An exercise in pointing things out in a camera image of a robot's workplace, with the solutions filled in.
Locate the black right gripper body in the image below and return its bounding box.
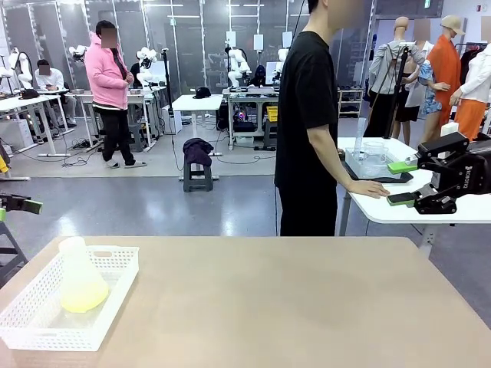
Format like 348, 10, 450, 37
430, 140, 491, 200

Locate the clear plastic measuring beaker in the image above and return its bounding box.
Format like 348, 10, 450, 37
361, 141, 387, 166

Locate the clear plastic graduated cylinder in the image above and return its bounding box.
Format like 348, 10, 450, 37
356, 117, 367, 160

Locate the translucent plastic erlenmeyer flask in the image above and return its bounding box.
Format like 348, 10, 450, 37
58, 236, 110, 314

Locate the person's right forearm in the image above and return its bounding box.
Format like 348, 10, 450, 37
311, 140, 356, 189

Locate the person's right hand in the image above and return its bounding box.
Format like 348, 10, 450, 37
346, 179, 390, 199

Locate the black folding stand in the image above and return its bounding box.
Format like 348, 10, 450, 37
0, 221, 30, 289

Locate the white side table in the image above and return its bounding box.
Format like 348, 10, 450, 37
336, 136, 491, 246

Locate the black plastic tray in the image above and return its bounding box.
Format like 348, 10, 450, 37
341, 156, 415, 183

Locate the mannequin in blue floral dress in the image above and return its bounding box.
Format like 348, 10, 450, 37
417, 60, 450, 146

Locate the mannequin in black shorts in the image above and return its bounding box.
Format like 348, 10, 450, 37
394, 18, 435, 147

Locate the mannequin in white jacket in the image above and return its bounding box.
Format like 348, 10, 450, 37
449, 16, 491, 142

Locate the mannequin in orange dress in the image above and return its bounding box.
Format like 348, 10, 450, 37
426, 15, 467, 133

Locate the white long office desk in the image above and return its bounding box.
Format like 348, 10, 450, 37
0, 93, 72, 159

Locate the wooden shoe rack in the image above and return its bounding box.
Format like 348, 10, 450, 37
337, 87, 366, 119

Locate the mannequin in grey shirt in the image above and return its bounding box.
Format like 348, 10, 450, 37
363, 15, 427, 138

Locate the seated person in white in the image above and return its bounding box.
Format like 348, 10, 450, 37
34, 58, 77, 128

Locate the grey plastic step stool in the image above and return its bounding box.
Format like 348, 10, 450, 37
127, 123, 147, 154

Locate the person in black t-shirt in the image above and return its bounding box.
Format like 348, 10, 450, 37
273, 0, 365, 237

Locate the person in pink hoodie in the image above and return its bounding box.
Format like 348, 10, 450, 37
84, 19, 148, 170

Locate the white framed workbench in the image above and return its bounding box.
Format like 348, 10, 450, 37
79, 87, 168, 151

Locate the stool with dark clothes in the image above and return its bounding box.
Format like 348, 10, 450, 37
181, 137, 220, 193

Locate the small white square table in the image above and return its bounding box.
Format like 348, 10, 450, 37
171, 93, 224, 157

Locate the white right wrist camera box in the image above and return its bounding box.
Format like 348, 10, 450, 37
440, 122, 471, 140

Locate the black camera tripod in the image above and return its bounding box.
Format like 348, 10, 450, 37
383, 42, 412, 140

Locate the black pole camera stand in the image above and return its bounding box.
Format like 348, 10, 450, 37
160, 47, 186, 182

